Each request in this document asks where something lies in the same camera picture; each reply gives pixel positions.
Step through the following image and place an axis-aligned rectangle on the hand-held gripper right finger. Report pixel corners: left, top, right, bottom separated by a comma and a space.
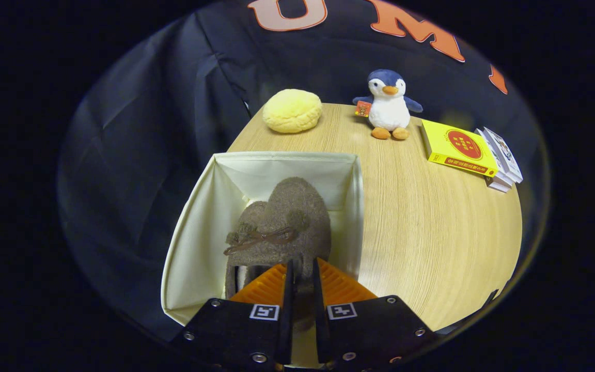
312, 257, 440, 370

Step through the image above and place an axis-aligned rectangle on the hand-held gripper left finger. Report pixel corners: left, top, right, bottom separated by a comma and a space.
171, 259, 294, 370

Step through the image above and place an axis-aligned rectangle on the brown fuzzy shoe with bow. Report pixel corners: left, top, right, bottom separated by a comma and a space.
267, 177, 332, 331
224, 200, 301, 300

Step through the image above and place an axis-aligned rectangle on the cream fabric storage box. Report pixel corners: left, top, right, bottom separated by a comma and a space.
161, 151, 365, 327

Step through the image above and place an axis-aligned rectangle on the yellow bread-shaped plush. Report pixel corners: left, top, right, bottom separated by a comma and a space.
262, 88, 323, 134

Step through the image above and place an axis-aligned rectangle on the plush penguin toy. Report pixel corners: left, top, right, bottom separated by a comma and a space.
352, 69, 424, 141

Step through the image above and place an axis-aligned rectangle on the yellow book with red circle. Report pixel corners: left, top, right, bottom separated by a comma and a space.
420, 119, 499, 178

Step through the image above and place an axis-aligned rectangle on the black backdrop cloth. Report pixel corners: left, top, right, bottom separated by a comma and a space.
57, 0, 549, 342

